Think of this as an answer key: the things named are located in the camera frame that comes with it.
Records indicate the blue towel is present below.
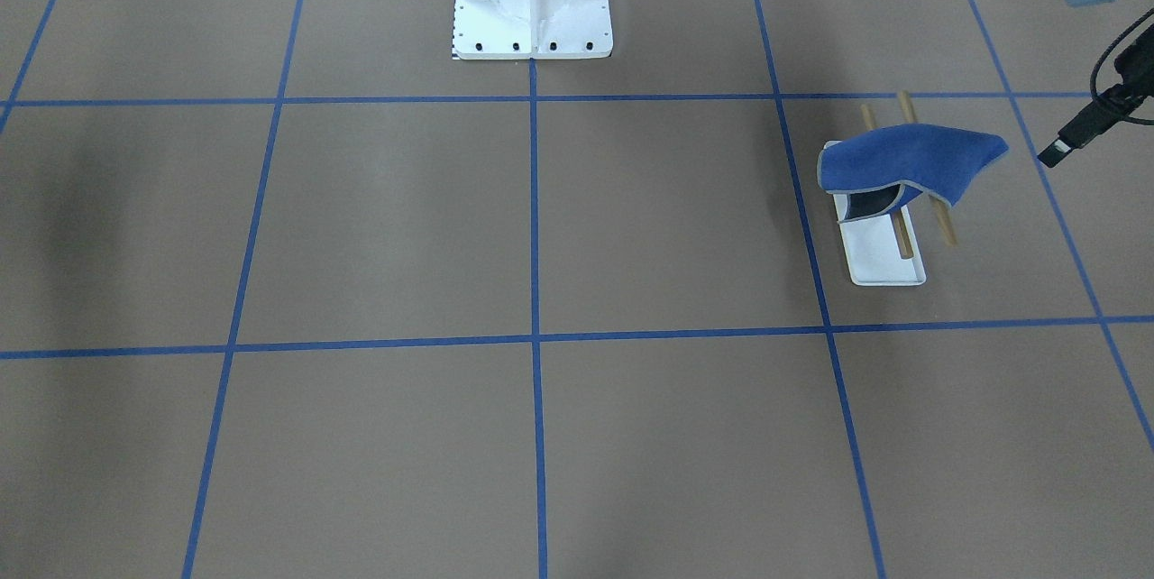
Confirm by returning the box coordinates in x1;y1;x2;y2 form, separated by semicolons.
817;123;1009;223

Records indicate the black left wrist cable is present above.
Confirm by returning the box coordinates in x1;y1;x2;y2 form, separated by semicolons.
1037;6;1154;170

